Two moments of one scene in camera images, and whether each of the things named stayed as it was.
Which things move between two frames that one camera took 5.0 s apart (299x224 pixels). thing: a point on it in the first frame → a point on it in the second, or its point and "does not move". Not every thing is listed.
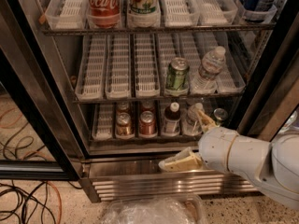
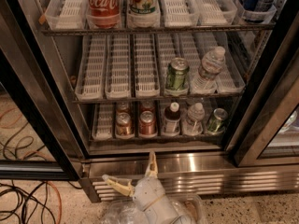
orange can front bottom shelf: [123, 126] does not move
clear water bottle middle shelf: [206, 82] does not move
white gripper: [214, 149] → [149, 192]
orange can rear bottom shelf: [123, 107] does not move
